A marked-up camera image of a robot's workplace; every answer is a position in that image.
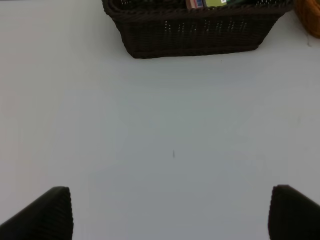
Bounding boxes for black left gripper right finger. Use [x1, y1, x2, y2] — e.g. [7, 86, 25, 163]
[267, 184, 320, 240]

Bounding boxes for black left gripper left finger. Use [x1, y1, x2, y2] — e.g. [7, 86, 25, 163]
[0, 186, 74, 240]

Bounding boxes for dark grey pump bottle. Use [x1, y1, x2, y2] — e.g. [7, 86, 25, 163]
[202, 0, 248, 8]

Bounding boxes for orange wicker basket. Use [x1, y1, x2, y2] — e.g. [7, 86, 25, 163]
[294, 0, 320, 39]

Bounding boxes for dark brown wicker basket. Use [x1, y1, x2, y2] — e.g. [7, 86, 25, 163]
[102, 0, 294, 59]

